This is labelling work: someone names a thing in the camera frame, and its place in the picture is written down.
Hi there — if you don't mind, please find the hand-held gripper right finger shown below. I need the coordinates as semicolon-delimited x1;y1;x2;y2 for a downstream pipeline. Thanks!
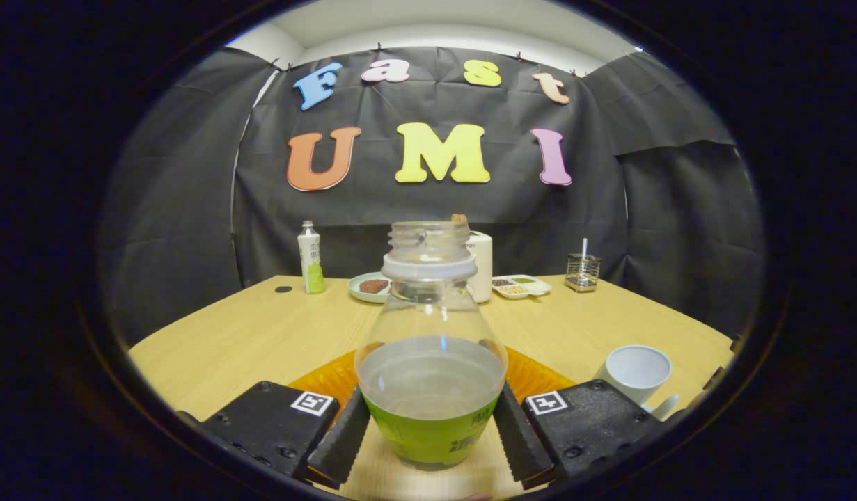
494;346;683;490

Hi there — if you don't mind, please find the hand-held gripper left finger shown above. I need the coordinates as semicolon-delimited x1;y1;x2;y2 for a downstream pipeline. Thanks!
174;348;373;490

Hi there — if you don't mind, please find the clear juice bottle green label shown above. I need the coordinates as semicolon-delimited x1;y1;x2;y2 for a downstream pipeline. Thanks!
354;221;510;472

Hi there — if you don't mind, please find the pale grey-blue cup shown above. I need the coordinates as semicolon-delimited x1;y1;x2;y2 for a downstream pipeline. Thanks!
595;344;679;420

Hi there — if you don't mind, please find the tall white bottle green label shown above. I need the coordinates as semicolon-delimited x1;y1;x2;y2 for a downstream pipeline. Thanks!
297;221;326;295

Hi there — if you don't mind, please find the pale green plate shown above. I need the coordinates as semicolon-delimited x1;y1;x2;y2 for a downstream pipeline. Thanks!
347;272;394;304

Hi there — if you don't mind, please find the wooden table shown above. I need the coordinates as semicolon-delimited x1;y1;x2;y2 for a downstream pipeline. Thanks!
127;273;737;500

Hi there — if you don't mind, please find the white divided dish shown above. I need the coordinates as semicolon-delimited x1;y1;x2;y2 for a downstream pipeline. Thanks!
491;274;553;300

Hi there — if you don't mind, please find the white toaster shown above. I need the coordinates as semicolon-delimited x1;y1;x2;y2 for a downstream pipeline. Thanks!
463;231;494;304

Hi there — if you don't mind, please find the black backdrop cloth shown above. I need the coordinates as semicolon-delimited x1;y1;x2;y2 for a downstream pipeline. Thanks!
97;45;766;349

